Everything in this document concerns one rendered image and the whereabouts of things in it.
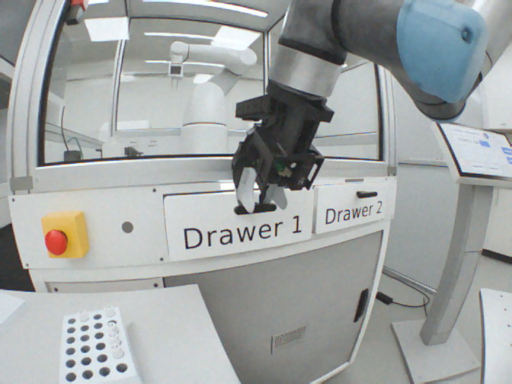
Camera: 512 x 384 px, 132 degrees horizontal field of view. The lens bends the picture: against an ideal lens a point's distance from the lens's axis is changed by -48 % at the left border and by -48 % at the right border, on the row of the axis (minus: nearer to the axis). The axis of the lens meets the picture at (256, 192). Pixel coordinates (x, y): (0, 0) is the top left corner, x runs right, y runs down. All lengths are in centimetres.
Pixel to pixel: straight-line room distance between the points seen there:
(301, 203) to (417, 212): 158
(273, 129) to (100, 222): 32
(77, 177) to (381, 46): 44
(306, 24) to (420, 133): 176
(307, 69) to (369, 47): 7
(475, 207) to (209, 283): 108
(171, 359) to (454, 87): 36
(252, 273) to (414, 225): 165
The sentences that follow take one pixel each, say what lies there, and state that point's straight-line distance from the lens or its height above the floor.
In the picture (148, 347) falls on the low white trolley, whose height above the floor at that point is 76.
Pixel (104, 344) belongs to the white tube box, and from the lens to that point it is 29.
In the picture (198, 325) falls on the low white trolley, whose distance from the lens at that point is 33.
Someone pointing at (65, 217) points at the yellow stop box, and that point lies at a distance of 39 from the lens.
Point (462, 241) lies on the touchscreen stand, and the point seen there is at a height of 67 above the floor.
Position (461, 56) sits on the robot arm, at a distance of 15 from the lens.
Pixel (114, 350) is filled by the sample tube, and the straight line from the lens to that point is 25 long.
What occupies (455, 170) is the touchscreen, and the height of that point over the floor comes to 98.
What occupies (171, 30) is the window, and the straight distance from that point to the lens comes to 48.
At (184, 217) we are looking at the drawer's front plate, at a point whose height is 89.
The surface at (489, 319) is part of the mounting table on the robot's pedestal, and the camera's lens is 45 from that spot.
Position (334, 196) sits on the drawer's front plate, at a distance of 53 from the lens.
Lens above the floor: 98
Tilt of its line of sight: 8 degrees down
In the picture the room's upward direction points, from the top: straight up
